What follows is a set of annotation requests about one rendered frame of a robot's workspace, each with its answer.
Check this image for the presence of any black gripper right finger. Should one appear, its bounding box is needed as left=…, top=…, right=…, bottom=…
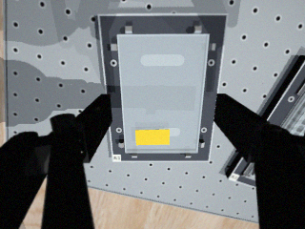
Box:
left=213, top=94, right=305, bottom=229

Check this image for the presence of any dark grey rectangular frame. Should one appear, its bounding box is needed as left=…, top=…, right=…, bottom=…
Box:
left=98, top=13, right=229, bottom=162

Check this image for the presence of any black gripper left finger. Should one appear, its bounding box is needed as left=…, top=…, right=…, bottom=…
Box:
left=0, top=94, right=112, bottom=229

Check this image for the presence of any white multi-well plate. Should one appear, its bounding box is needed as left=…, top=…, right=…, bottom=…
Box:
left=248, top=92, right=305, bottom=178

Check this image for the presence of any clear rectangular plastic lid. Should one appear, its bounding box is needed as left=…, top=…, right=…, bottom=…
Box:
left=117, top=34, right=210, bottom=153

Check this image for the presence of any dark grey rectangular plate holder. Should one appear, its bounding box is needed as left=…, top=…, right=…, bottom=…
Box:
left=225, top=55, right=305, bottom=188

